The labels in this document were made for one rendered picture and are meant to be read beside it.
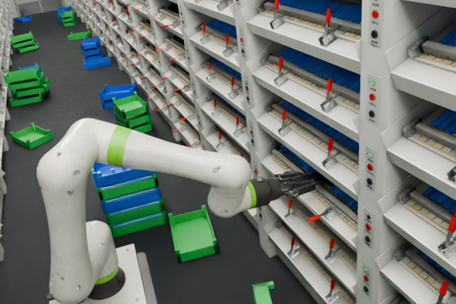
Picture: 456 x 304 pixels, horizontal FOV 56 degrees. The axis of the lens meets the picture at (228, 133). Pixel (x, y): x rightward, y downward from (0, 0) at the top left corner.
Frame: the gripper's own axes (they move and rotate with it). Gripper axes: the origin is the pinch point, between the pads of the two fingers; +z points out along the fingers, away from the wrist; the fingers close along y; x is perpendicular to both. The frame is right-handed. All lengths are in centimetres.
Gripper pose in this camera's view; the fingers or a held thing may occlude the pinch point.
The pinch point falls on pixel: (317, 178)
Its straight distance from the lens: 151.3
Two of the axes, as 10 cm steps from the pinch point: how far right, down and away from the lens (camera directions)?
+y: -4.1, -3.7, 8.3
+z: 9.1, -1.6, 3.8
